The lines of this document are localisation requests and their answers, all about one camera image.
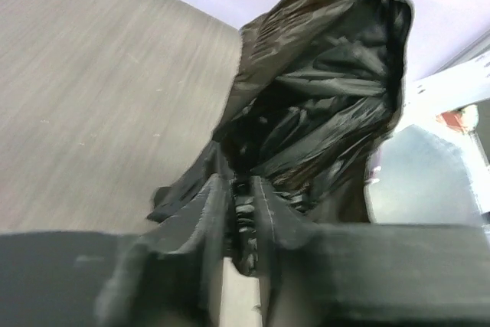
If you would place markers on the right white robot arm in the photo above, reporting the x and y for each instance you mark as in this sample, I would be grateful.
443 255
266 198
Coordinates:
463 81

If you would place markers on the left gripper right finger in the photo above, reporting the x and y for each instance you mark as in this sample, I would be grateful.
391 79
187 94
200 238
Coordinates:
367 274

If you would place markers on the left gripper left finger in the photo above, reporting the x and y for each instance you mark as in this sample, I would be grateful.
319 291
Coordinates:
169 276

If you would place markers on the black trash bag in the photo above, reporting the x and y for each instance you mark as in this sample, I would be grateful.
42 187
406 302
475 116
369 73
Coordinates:
318 88

